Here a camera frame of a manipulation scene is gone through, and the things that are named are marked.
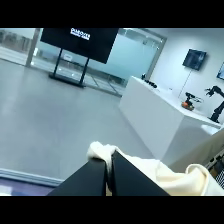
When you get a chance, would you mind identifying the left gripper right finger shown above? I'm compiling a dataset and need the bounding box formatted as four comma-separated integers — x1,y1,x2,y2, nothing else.
111,150,171,197

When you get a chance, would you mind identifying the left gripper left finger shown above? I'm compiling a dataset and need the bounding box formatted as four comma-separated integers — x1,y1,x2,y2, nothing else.
46,157,109,197

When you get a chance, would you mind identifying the cream garment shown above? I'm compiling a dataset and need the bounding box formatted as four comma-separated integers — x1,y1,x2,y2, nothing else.
86,141,224,197

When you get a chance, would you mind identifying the white counter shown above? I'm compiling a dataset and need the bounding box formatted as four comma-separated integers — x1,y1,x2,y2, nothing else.
118,75,223,165

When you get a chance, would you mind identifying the black display on stand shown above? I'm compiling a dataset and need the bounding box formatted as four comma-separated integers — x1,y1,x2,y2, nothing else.
39,27,120,90

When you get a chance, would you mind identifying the black wall monitor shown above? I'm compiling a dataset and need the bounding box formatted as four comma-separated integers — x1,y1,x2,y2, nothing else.
182,48,208,72

